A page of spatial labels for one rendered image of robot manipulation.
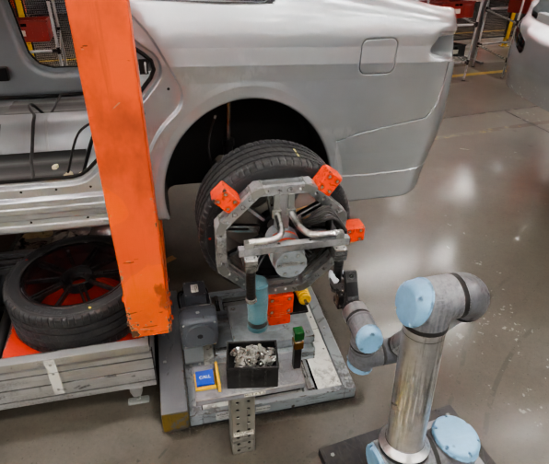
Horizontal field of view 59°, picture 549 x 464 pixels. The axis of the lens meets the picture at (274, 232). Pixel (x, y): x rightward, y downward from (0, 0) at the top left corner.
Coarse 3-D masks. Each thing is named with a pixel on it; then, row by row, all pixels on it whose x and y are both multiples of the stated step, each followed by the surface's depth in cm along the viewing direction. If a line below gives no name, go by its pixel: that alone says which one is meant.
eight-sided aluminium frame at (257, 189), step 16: (240, 192) 190; (256, 192) 184; (272, 192) 186; (288, 192) 188; (320, 192) 191; (240, 208) 187; (336, 208) 197; (224, 224) 189; (224, 240) 194; (224, 256) 198; (320, 256) 217; (224, 272) 202; (240, 272) 210; (304, 272) 219; (320, 272) 214; (272, 288) 213; (288, 288) 216; (304, 288) 217
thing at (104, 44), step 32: (64, 0) 129; (96, 0) 131; (128, 0) 140; (96, 32) 135; (128, 32) 137; (96, 64) 139; (128, 64) 141; (96, 96) 144; (128, 96) 146; (96, 128) 149; (128, 128) 152; (128, 160) 157; (128, 192) 164; (128, 224) 170; (128, 256) 177; (160, 256) 181; (128, 288) 185; (160, 288) 189; (128, 320) 196; (160, 320) 198
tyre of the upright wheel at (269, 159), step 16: (256, 144) 204; (272, 144) 203; (288, 144) 206; (224, 160) 204; (240, 160) 196; (256, 160) 193; (272, 160) 190; (288, 160) 191; (304, 160) 194; (320, 160) 207; (208, 176) 206; (224, 176) 195; (240, 176) 189; (256, 176) 190; (272, 176) 192; (288, 176) 193; (304, 176) 195; (208, 192) 198; (336, 192) 203; (208, 208) 194; (208, 224) 198; (208, 240) 202; (208, 256) 206
